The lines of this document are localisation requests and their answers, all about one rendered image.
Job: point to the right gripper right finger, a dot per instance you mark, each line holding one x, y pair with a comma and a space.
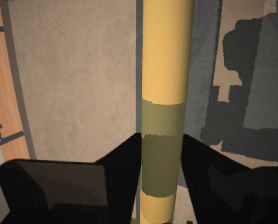
223, 191

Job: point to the long yellow rod with olive band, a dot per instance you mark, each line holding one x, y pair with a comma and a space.
166, 52

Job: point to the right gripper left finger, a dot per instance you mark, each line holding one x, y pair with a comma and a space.
106, 191

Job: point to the brown cardboard box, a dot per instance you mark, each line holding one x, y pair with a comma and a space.
135, 221

